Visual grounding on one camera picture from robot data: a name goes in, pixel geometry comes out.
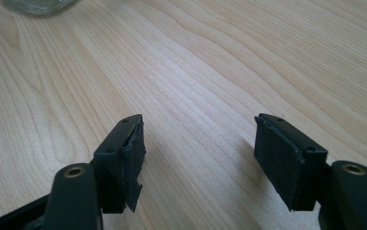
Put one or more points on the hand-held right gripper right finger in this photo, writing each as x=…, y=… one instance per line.
x=286, y=159

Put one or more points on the clear glass jar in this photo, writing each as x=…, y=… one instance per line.
x=39, y=6

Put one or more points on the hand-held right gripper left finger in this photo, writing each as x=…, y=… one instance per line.
x=120, y=163

